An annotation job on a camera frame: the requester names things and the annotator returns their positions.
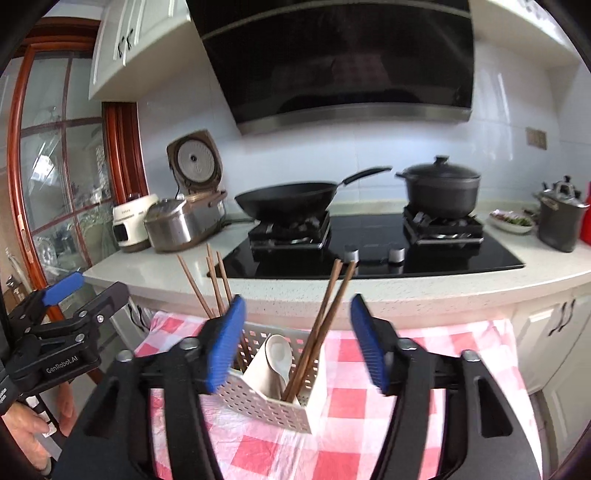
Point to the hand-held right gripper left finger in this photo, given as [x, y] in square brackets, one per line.
[226, 346]

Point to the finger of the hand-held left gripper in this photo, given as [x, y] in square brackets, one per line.
[101, 304]
[62, 287]

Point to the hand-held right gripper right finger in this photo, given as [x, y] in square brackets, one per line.
[369, 346]

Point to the wooden chopstick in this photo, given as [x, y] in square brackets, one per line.
[339, 300]
[194, 286]
[323, 314]
[224, 277]
[214, 286]

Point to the white plastic utensil basket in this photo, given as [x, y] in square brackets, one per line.
[272, 415]

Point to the person's left hand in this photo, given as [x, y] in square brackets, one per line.
[21, 427]

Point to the red white checkered tablecloth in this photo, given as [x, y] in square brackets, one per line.
[341, 401]

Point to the white stone countertop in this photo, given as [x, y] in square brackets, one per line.
[286, 288]

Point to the small white cooker appliance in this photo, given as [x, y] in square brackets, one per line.
[131, 217]

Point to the stainless steel pressure cooker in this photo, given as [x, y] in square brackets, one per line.
[171, 226]

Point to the black glass gas stove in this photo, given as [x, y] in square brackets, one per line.
[369, 240]

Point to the red wooden glass door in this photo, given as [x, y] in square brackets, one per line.
[122, 147]

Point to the black wok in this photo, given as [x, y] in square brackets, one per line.
[286, 198]

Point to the black lidded cooking pot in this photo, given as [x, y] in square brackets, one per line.
[438, 194]

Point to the silver rice cooker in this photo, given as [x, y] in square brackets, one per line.
[194, 159]

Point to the white plate with food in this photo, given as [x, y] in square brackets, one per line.
[510, 224]

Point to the grey lidded stock pot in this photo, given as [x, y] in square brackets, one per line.
[561, 221]

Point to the red thermos bottle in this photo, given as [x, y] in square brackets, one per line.
[588, 212]

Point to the black range hood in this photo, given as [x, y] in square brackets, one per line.
[332, 55]

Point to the white wall cabinet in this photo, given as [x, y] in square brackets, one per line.
[517, 27]
[138, 46]

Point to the gold wall switch panel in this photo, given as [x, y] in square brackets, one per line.
[536, 138]

